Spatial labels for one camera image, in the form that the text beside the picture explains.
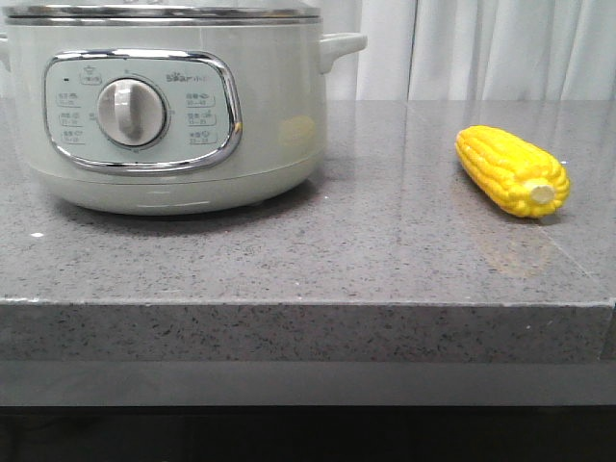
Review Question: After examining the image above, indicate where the yellow corn cob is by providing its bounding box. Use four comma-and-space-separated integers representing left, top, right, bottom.
455, 125, 571, 218

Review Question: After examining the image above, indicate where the glass pot lid steel rim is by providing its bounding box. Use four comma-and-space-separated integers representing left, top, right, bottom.
1, 1, 321, 25

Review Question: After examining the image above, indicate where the pale green electric cooking pot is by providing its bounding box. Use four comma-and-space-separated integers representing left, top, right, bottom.
1, 19, 367, 216

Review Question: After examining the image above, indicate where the white pleated curtain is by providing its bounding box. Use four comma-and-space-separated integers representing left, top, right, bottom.
317, 1, 615, 101

